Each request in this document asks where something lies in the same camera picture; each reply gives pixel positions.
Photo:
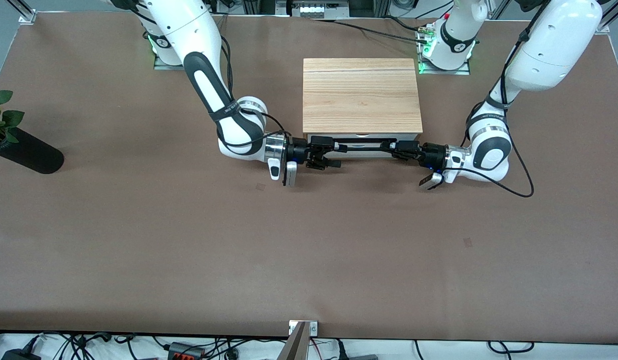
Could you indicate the black ribbed vase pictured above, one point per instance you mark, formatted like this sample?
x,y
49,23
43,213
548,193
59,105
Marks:
x,y
28,155

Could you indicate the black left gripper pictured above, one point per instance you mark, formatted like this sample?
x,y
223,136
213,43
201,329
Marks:
x,y
432,152

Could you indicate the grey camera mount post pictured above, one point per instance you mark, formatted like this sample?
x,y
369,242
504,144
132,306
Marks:
x,y
294,347

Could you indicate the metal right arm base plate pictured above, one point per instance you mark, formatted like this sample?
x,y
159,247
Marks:
x,y
166,66

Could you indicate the black power adapter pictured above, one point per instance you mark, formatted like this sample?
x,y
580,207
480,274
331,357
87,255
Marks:
x,y
21,355

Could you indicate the light wooden drawer cabinet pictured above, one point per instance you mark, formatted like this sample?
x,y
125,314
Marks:
x,y
361,95

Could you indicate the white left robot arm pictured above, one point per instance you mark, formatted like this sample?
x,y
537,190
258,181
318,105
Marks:
x,y
554,45

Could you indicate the artificial red rose with leaves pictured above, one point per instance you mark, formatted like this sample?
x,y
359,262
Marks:
x,y
8,119

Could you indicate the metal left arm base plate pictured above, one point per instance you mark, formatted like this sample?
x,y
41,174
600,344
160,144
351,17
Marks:
x,y
423,69

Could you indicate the black box with orange connectors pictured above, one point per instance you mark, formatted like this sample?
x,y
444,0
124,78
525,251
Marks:
x,y
184,351

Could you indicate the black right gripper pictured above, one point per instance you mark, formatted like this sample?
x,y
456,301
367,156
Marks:
x,y
297,149

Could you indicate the grey flat box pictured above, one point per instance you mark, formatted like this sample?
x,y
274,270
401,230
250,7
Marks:
x,y
363,357

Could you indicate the aluminium frame corner profile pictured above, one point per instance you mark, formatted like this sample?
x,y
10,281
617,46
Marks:
x,y
23,12
609,22

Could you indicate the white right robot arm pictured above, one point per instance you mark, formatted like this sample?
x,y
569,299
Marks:
x,y
188,20

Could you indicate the silver terminal block unit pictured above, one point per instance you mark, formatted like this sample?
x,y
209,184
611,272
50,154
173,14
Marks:
x,y
313,9

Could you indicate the silver metal mounting bracket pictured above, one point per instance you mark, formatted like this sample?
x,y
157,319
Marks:
x,y
314,328

